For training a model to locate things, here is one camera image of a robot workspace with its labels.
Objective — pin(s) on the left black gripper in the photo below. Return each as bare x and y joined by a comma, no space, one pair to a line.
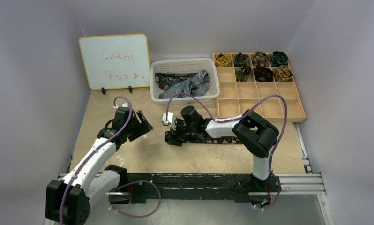
143,127

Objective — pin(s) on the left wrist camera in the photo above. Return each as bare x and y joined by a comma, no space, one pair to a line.
125,105

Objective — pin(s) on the white whiteboard orange frame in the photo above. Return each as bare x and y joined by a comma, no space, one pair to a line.
116,61

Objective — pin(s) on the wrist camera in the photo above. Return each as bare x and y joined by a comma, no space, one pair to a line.
168,118
125,105

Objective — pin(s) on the dark colourful patterned tie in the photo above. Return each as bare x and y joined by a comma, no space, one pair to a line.
167,80

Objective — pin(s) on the yellow rolled tie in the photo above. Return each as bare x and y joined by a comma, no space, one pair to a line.
223,60

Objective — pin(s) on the wooden compartment tray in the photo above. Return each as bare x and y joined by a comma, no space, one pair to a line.
281,99

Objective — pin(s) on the dark maroon rolled tie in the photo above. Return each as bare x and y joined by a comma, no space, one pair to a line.
263,74

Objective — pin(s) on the dark green rolled tie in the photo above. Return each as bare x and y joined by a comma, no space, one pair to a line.
278,59

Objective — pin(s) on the aluminium rail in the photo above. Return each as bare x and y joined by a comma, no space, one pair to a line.
295,184

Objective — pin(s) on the orange brown rolled tie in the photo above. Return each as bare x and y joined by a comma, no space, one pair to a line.
283,74

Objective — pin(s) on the black floral tie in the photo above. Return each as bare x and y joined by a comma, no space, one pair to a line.
210,140

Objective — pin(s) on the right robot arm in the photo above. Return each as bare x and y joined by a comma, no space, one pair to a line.
249,129

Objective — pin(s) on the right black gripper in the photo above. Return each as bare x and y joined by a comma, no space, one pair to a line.
175,131

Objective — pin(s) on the dark olive rolled tie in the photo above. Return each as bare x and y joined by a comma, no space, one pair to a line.
241,59

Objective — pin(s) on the grey blue patterned tie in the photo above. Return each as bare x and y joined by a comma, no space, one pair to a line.
195,86

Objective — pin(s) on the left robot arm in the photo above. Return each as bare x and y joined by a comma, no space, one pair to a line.
69,200

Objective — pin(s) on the white plastic basket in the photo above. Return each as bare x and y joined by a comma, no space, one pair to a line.
184,66

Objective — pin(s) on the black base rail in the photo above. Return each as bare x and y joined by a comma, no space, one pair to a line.
238,187

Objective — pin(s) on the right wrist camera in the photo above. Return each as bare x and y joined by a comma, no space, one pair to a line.
168,118

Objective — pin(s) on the brown patterned rolled tie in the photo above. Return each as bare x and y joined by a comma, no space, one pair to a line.
260,59

